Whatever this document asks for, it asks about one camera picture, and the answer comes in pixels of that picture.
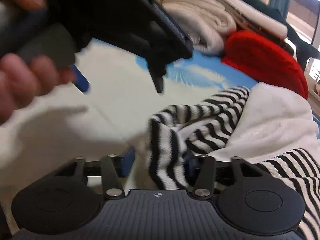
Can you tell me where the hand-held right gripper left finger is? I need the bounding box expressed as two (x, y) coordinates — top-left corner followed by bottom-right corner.
(54, 147), (136, 200)

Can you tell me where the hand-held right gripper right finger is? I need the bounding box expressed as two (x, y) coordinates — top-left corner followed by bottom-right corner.
(184, 154), (263, 198)

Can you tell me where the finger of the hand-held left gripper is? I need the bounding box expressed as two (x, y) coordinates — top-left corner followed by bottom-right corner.
(149, 62), (167, 93)
(68, 64), (91, 93)

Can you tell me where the wide-striped black white top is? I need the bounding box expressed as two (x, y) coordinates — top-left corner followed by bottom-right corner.
(149, 86), (250, 191)

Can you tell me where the black white striped garment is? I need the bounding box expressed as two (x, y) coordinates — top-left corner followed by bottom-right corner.
(210, 82), (320, 240)

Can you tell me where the person's left hand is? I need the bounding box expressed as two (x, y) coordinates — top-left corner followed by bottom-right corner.
(0, 0), (76, 125)

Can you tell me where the blue printed bed mat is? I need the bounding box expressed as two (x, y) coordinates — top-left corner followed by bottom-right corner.
(0, 37), (260, 193)

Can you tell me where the cream folded blanket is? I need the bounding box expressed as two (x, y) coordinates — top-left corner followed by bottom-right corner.
(155, 0), (237, 54)

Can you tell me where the red folded quilt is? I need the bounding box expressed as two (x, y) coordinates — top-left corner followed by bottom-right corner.
(221, 30), (309, 99)

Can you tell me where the white folded sheet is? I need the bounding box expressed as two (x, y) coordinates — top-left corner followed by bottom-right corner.
(220, 0), (288, 39)

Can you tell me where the dark teal cloth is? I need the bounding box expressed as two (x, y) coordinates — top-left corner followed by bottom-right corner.
(232, 0), (320, 65)

